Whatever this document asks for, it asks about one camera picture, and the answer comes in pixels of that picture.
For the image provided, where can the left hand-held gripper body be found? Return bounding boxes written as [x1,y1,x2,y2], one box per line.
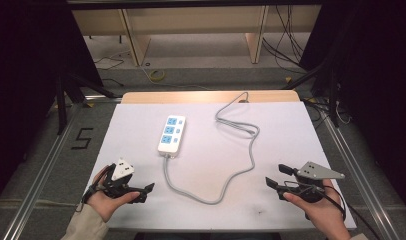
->
[102,157,144,198]

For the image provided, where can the bundle of black cables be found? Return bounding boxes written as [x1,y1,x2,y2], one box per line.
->
[261,4,307,72]

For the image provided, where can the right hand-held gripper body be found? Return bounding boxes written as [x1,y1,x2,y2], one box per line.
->
[282,161,346,204]

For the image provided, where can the person's right hand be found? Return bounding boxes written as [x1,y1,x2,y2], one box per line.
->
[282,179,353,240]

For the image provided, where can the grey power strip cable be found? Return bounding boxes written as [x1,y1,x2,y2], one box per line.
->
[162,91,261,206]

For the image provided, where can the white table board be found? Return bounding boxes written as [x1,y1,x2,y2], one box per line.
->
[80,101,357,232]

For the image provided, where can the black wrist strap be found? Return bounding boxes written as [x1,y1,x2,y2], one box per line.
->
[80,184,99,213]

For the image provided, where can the black curtain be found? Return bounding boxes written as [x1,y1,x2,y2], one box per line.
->
[0,0,104,208]
[299,0,406,211]

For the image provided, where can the person's left hand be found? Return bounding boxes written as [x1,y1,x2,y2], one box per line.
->
[86,165,141,223]

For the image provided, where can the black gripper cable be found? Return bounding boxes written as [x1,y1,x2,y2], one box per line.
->
[319,185,383,240]

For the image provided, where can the yellow coiled cable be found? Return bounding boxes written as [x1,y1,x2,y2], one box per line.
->
[148,68,166,83]

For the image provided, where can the light wooden desk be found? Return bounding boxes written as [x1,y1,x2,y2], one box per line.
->
[71,4,323,67]

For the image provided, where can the aluminium floor rail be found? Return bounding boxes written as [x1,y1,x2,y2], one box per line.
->
[2,94,123,240]
[319,106,403,240]

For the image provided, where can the black metal stand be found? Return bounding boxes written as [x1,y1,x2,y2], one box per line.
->
[283,56,344,129]
[55,65,118,136]

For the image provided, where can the white power strip blue sockets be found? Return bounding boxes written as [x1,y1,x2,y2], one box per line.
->
[157,114,187,159]

